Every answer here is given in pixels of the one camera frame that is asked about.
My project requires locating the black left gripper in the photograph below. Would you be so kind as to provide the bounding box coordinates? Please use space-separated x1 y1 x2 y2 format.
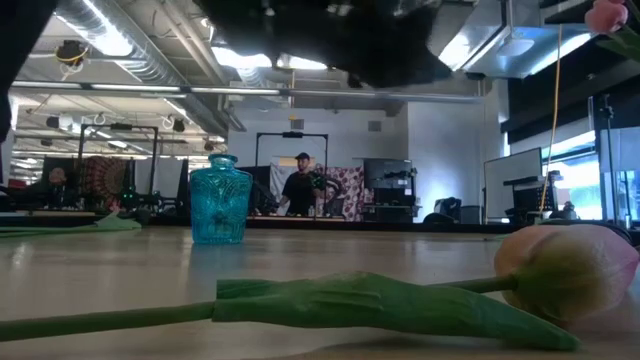
193 0 454 90

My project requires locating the pink artificial tulip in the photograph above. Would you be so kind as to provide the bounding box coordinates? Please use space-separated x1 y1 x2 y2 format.
583 0 640 64
0 223 640 352

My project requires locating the black artificial tulip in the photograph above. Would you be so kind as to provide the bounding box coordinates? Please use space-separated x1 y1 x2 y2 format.
0 212 143 239

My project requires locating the blue glass vase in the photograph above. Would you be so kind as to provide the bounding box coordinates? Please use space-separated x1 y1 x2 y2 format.
188 153 254 246

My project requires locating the silver ceiling pipe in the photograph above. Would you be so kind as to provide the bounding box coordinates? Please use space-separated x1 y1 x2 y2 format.
8 79 486 105

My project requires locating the black monitor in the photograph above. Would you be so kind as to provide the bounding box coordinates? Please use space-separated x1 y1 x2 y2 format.
362 157 417 192

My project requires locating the pink floral cloth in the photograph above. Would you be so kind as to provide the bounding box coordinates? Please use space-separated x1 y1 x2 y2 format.
313 165 367 222

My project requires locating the person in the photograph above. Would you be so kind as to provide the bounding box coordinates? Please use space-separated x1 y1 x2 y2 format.
276 151 327 218

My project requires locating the white ceiling disc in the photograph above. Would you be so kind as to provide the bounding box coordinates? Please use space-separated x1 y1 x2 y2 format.
496 33 536 59

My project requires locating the black office chair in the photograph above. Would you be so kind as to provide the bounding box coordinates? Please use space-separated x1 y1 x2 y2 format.
422 196 464 225

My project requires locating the white board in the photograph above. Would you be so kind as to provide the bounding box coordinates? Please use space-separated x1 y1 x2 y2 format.
482 146 544 222

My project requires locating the grey bin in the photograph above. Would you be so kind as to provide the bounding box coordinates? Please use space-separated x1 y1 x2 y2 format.
459 204 484 225

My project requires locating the black tripod stand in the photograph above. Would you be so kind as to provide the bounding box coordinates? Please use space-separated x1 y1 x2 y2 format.
597 93 622 226

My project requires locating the red mandala tapestry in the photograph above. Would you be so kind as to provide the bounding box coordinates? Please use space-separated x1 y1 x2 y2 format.
79 155 132 211

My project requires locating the black background rig frame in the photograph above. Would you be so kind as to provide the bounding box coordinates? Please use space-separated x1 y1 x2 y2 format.
76 123 160 211
254 131 330 217

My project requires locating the silver ceiling duct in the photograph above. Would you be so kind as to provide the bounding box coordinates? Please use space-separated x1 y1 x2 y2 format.
52 0 231 136

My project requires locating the yellow hanging cable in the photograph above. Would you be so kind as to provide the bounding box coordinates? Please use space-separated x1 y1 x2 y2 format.
538 23 564 217

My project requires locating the black ceiling cable reel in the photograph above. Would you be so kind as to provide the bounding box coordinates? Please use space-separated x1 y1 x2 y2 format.
53 39 92 81

